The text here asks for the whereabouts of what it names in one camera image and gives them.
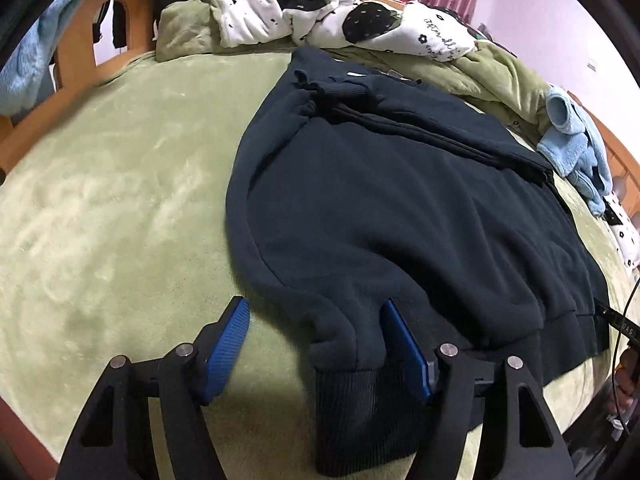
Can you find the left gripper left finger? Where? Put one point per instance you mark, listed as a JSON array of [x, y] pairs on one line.
[[133, 405]]

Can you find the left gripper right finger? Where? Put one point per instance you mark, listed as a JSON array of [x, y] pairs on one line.
[[519, 438]]

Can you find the black sweatshirt with white print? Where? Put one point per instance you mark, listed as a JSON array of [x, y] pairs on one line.
[[351, 189]]

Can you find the person's left hand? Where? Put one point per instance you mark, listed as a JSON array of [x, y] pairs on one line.
[[625, 385]]

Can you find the green fleece bed sheet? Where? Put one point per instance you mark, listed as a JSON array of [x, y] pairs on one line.
[[112, 242]]

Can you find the white pillow with black flowers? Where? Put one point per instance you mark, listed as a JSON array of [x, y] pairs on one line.
[[624, 233]]

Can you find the light blue fleece garment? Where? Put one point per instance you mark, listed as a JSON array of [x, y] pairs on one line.
[[575, 149]]

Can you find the light blue towel on footboard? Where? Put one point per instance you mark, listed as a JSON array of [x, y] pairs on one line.
[[28, 64]]

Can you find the green fleece blanket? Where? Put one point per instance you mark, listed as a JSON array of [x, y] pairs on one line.
[[489, 78]]

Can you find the white quilt with black strawberries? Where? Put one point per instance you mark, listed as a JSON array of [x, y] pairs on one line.
[[416, 29]]

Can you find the wooden bed frame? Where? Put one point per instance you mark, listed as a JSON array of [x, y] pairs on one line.
[[77, 71]]

